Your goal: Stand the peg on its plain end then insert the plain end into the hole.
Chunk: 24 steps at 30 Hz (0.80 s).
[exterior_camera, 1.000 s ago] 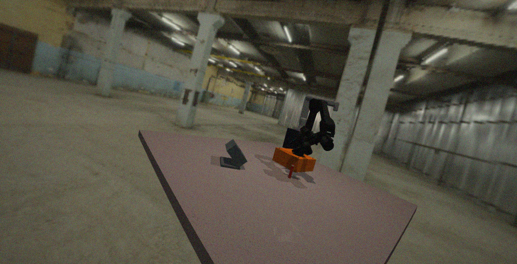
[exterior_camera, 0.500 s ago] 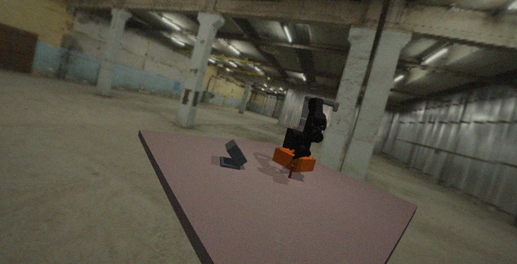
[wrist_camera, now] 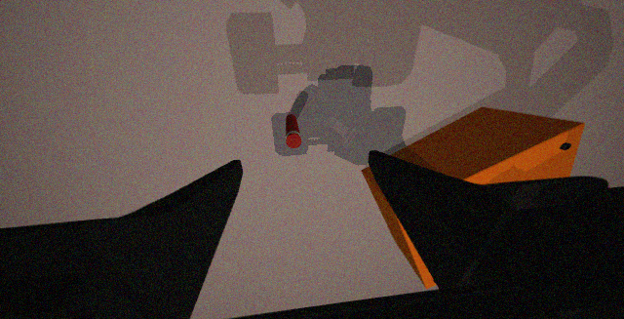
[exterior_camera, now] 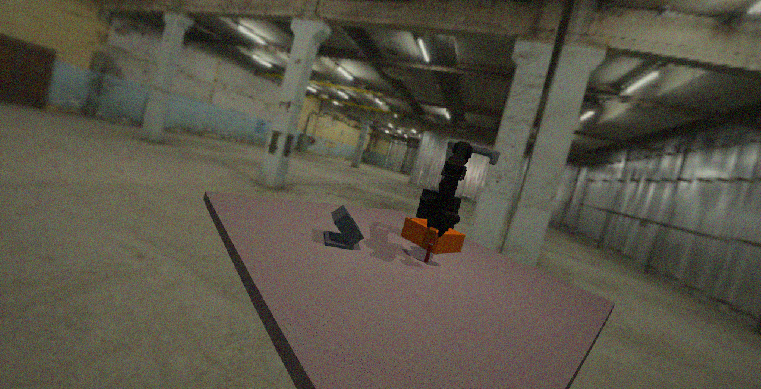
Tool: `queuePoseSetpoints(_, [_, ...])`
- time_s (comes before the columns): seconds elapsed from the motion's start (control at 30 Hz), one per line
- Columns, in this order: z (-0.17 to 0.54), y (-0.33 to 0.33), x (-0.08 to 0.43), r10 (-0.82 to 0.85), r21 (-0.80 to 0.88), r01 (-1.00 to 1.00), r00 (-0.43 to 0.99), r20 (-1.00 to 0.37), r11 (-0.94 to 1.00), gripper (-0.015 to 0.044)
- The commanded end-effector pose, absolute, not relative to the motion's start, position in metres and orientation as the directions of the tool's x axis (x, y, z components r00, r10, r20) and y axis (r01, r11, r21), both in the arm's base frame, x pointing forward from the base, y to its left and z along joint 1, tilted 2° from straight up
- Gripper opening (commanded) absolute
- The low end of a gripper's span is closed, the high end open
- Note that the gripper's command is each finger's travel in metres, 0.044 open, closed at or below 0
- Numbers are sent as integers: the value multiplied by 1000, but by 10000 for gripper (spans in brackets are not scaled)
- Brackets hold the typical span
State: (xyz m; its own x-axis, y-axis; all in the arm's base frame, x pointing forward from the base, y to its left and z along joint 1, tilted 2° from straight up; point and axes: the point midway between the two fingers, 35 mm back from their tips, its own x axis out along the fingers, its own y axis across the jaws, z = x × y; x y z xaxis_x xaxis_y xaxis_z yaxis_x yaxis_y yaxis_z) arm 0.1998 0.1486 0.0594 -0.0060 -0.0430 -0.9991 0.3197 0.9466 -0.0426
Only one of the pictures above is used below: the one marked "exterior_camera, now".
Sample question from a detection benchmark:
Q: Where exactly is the red peg with white band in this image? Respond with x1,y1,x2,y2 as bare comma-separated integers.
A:
424,241,433,263

